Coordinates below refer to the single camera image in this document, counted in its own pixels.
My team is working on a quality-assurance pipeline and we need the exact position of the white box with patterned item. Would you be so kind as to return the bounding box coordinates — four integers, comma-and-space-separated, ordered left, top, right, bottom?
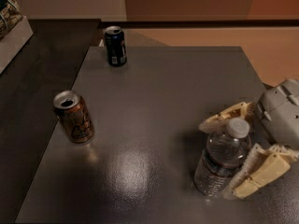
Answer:
0, 0, 33, 74

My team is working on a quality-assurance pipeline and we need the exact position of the clear plastic water bottle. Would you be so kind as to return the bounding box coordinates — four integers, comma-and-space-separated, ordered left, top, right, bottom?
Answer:
194, 118, 251, 196

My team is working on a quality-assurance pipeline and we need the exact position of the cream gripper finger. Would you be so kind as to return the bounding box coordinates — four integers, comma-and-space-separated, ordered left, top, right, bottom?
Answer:
223, 143, 299, 200
199, 102, 255, 133

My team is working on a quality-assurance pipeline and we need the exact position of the dark blue soda can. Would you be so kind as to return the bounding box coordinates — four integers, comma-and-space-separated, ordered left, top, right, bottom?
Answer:
105, 26, 127, 67

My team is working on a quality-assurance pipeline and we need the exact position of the orange soda can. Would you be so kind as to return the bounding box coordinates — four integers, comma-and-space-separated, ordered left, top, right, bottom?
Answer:
53, 91, 93, 143

